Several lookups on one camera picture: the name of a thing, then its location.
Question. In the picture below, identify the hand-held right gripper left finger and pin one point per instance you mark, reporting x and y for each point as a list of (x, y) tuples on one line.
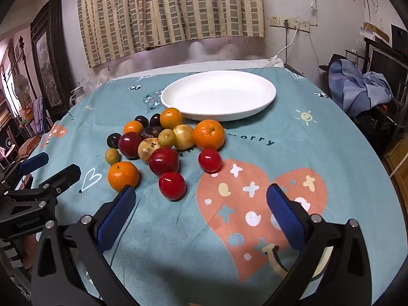
[(116, 218)]

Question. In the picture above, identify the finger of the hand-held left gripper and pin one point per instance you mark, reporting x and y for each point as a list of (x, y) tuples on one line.
[(62, 178), (33, 162)]

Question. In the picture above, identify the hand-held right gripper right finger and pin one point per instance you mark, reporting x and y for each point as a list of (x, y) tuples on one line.
[(285, 216)]

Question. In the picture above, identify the small green yellow fruit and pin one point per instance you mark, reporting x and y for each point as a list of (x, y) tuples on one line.
[(167, 137), (112, 156)]

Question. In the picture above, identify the red cherry tomato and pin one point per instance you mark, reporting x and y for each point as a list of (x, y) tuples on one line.
[(210, 160), (163, 161)]

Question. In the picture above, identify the dark red plum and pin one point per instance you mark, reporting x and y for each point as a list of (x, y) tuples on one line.
[(130, 145)]

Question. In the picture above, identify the small orange mandarin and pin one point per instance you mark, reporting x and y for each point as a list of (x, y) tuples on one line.
[(133, 127)]

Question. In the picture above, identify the dark purple plum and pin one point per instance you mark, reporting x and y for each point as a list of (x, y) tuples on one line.
[(155, 119), (112, 140), (142, 121)]

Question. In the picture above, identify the large orange mandarin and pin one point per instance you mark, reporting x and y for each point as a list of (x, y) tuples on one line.
[(208, 134)]

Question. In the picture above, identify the white oval plate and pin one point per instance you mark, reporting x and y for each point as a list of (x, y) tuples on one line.
[(220, 92)]

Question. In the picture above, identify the teal printed blanket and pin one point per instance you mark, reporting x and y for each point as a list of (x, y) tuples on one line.
[(178, 236)]

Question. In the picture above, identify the yellow brown spotted fruit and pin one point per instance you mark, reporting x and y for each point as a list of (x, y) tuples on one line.
[(147, 149)]

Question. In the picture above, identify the standing fan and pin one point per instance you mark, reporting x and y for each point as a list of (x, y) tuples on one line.
[(21, 84)]

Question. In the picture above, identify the white kettle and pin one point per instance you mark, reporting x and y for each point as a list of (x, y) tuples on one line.
[(78, 95)]

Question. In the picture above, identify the brown wrinkled passion fruit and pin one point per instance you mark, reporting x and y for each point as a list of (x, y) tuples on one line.
[(152, 131)]

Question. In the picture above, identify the dark framed picture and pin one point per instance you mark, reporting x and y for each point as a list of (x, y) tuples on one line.
[(47, 60)]

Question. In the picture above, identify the clear plastic bag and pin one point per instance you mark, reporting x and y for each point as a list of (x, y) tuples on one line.
[(97, 79)]

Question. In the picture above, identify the yellow passion fruit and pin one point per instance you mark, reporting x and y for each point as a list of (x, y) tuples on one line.
[(184, 137)]

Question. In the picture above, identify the blue crumpled cloth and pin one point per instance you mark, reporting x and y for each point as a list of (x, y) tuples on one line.
[(350, 86)]

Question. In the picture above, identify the black hat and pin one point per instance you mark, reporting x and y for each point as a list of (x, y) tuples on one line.
[(334, 60)]

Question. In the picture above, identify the black monitor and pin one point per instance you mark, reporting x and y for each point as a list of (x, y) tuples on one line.
[(389, 67)]

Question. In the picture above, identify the checked beige curtain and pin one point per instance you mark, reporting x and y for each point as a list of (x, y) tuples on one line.
[(165, 12)]

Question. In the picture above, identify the cardboard box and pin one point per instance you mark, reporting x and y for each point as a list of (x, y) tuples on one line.
[(377, 32)]

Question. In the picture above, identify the black speaker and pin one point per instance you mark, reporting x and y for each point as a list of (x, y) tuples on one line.
[(399, 36)]

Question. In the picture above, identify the white wall socket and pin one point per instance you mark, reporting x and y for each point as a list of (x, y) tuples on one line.
[(273, 21)]

